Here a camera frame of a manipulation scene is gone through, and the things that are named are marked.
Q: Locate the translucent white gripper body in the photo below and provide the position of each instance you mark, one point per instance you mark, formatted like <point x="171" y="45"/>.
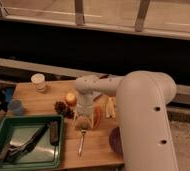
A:
<point x="84" y="117"/>

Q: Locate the silver metal fork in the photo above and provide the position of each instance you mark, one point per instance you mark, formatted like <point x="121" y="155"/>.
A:
<point x="83" y="133"/>

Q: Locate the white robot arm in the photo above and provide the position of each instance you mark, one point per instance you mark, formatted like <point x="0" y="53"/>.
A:
<point x="141" y="99"/>

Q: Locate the white plastic cup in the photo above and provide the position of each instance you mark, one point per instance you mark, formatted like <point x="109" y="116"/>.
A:
<point x="38" y="80"/>

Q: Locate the blue plastic cup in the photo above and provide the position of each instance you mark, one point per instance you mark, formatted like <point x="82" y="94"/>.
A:
<point x="16" y="107"/>

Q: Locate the orange carrot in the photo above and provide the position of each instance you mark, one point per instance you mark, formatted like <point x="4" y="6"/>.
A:
<point x="97" y="116"/>

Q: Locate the wooden board table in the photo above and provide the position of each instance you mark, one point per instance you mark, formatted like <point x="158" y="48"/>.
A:
<point x="96" y="152"/>

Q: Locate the dark grape bunch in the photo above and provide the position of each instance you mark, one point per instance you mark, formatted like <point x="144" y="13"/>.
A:
<point x="62" y="109"/>

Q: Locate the peeled banana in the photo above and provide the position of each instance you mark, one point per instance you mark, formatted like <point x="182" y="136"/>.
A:
<point x="110" y="108"/>

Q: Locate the brown rectangular bar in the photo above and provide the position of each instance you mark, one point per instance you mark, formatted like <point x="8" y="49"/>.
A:
<point x="54" y="135"/>

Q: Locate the purple bowl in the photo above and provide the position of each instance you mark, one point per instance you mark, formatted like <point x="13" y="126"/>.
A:
<point x="115" y="141"/>

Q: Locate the green plastic tray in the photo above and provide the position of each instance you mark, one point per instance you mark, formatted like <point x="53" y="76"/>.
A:
<point x="17" y="130"/>

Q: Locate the black tongs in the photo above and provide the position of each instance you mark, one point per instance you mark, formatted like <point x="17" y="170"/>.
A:
<point x="11" y="153"/>

